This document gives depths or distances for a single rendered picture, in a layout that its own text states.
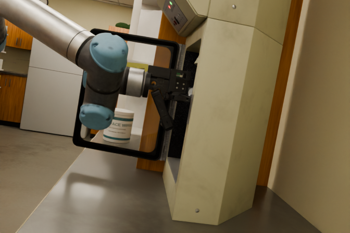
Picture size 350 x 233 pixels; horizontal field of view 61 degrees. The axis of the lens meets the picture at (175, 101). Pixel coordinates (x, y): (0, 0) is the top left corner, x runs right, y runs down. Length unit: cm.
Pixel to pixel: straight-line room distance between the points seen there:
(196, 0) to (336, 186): 61
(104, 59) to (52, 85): 518
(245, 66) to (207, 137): 18
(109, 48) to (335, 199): 69
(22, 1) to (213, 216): 64
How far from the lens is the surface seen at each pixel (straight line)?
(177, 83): 78
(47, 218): 70
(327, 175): 96
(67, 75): 570
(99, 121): 69
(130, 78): 76
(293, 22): 119
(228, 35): 70
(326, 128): 98
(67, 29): 66
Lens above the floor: 125
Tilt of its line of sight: 3 degrees down
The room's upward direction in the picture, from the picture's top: 10 degrees clockwise
